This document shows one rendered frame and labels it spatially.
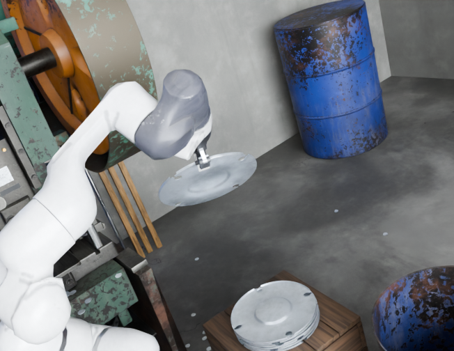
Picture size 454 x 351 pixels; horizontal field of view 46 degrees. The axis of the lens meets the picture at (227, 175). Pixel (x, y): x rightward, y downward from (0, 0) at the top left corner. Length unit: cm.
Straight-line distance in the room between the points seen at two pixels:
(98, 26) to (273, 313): 103
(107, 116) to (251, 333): 96
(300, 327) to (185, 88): 97
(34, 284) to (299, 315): 102
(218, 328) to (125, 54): 97
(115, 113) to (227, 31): 262
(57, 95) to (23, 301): 129
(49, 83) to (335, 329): 136
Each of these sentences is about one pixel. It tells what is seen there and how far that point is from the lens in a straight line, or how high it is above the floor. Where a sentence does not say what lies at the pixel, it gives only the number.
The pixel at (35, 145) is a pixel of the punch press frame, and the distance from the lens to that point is 177.
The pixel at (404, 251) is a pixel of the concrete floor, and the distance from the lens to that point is 263.
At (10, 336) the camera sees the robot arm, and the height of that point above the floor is 102.
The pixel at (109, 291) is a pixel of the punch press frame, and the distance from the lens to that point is 188.
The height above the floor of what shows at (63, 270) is 78.
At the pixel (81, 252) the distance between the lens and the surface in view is 194.
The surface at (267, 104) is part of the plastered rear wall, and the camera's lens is 387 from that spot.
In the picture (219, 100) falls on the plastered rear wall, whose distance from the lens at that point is 362.
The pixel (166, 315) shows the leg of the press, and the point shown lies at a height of 42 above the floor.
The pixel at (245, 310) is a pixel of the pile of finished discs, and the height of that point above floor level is 40.
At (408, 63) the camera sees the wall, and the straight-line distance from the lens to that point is 469.
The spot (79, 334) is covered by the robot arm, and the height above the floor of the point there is 92.
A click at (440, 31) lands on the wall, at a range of 443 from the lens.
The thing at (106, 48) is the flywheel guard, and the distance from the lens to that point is 153.
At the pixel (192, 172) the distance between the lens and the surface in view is 141.
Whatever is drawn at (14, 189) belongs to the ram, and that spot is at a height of 101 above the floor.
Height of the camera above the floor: 157
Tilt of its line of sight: 25 degrees down
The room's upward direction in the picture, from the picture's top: 18 degrees counter-clockwise
